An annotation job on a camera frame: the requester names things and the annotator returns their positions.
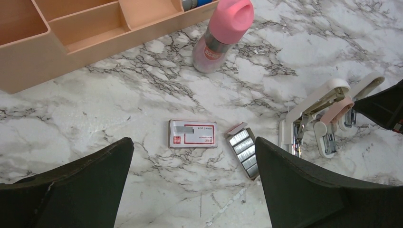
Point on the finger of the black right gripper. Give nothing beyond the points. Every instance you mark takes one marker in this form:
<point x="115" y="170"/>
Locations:
<point x="384" y="108"/>

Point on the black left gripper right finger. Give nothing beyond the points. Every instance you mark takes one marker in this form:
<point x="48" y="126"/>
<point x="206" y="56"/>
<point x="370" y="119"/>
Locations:
<point x="300" y="194"/>

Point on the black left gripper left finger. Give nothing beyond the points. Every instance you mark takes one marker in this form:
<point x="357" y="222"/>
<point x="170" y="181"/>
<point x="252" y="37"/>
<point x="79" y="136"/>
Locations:
<point x="85" y="193"/>

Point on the long white stapler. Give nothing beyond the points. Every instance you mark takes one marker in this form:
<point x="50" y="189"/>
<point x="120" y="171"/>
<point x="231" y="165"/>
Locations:
<point x="292" y="128"/>

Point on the staple box tray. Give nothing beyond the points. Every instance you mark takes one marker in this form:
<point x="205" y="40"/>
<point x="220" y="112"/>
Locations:
<point x="242" y="143"/>

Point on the red staple box sleeve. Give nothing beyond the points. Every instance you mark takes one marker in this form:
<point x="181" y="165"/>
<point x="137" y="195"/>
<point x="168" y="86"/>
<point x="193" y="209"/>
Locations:
<point x="192" y="134"/>

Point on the peach plastic desk organizer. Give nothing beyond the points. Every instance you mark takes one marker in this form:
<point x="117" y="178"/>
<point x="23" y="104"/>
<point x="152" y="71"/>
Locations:
<point x="43" y="39"/>

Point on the pink cap glue bottle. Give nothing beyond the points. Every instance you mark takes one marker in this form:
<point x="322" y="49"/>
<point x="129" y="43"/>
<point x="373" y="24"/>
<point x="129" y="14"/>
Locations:
<point x="230" y="21"/>

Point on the blue item in organizer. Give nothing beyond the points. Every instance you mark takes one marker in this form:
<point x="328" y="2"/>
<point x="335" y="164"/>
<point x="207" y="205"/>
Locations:
<point x="191" y="4"/>

